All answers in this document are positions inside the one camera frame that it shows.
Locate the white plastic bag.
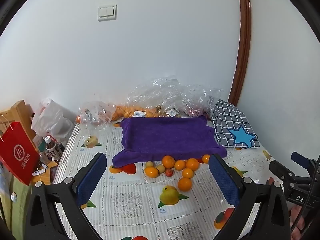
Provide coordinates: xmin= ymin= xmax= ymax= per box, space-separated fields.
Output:
xmin=31 ymin=99 xmax=75 ymax=148

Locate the grey checked pillow, blue star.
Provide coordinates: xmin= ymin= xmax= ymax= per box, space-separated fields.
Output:
xmin=212 ymin=99 xmax=260 ymax=149

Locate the purple towel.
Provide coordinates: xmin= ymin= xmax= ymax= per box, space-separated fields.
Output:
xmin=112 ymin=115 xmax=227 ymax=168

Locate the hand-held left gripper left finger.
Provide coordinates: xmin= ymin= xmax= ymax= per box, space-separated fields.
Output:
xmin=25 ymin=152 xmax=107 ymax=240

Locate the dark drink bottle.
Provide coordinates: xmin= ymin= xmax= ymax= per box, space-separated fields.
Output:
xmin=44 ymin=135 xmax=63 ymax=162

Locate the wooden furniture frame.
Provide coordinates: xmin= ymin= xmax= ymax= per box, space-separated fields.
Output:
xmin=0 ymin=100 xmax=36 ymax=140

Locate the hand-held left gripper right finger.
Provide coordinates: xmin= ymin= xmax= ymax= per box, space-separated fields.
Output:
xmin=209 ymin=154 xmax=292 ymax=240

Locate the brown wooden door frame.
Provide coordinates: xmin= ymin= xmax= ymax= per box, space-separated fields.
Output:
xmin=228 ymin=0 xmax=252 ymax=105

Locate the clear plastic bag of oranges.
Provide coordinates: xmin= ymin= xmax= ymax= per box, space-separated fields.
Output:
xmin=112 ymin=76 xmax=185 ymax=118

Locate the red paper bag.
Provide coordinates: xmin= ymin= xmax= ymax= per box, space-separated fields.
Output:
xmin=0 ymin=115 xmax=41 ymax=186

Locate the fruit-print tablecloth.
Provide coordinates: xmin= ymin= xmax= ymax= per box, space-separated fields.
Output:
xmin=51 ymin=116 xmax=283 ymax=240

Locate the person's right hand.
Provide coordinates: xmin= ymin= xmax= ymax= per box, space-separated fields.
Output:
xmin=289 ymin=203 xmax=311 ymax=240

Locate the clear bag of red fruit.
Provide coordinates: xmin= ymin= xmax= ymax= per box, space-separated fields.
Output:
xmin=181 ymin=85 xmax=225 ymax=118

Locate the white light switch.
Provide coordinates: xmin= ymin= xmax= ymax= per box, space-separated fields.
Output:
xmin=97 ymin=4 xmax=117 ymax=22

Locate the green cloth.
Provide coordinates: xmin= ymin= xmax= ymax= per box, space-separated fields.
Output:
xmin=0 ymin=160 xmax=34 ymax=240

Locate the black cable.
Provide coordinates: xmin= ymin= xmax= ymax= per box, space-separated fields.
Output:
xmin=290 ymin=152 xmax=320 ymax=234

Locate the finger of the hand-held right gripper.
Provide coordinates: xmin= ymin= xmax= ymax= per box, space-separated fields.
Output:
xmin=269 ymin=160 xmax=297 ymax=183
xmin=291 ymin=151 xmax=320 ymax=178

